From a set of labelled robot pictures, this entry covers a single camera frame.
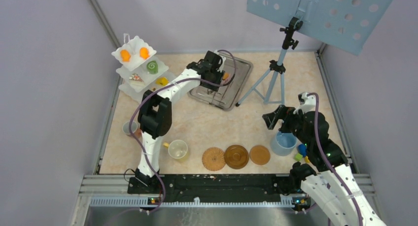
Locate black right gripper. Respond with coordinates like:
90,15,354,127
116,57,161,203
262,104,312,147

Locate round brown cookie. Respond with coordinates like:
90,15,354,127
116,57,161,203
222,73,230,81

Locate yellow cake wedge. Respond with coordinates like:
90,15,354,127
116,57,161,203
155,77,169,87

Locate green swirl roll cake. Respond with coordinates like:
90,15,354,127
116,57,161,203
146,60,159,74

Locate orange fish pastry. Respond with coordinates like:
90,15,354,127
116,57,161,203
120,49,131,63
139,47,150,60

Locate white strawberry cake slice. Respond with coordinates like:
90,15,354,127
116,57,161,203
129,73,144,87

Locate pink cat-paw tongs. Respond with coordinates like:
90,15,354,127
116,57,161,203
207,75,231,95

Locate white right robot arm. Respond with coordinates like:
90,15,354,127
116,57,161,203
262,105,385,226

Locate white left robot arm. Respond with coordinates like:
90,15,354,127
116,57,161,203
135,51,226,193

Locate light blue mug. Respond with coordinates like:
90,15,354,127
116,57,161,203
270,131,297,157

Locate metal serving tray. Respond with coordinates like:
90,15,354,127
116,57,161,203
188,52,253,111

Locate light wooden round coaster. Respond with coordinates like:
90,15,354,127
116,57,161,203
249,145,271,165

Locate green toy cube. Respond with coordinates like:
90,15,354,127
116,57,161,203
294,153,303,161

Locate light blue tripod stand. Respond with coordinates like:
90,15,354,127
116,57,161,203
235,17,303,107

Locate dark wooden round coaster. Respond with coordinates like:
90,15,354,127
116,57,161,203
224,144,249,169

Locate white three-tier dessert stand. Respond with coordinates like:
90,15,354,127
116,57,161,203
111,33,175,102

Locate woven rattan coaster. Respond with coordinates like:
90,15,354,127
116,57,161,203
202,147,226,171

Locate yellow transparent cup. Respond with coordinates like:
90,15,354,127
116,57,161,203
163,140,190,162

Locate pink mug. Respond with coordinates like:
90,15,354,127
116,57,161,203
122,121,141,138

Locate light blue perforated board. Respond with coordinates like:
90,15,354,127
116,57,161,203
247,0,393,56

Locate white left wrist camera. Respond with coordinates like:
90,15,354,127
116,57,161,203
213,51,227,72

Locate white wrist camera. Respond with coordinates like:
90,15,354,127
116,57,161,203
293,92,316,114
213,51,227,72

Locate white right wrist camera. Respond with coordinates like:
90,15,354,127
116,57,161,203
293,92,316,114

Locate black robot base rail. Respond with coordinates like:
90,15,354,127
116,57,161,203
127,174,311,204

